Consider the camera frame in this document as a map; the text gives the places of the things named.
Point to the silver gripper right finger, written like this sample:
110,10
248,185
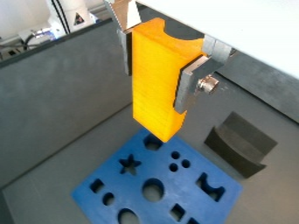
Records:
196,77

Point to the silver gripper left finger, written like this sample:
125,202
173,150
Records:
125,13

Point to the yellow arch block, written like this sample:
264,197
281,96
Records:
159,56

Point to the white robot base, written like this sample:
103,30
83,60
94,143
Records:
70,16

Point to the black curved fixture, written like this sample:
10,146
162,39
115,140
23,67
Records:
241,144

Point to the blue foam shape board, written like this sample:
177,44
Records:
157,183

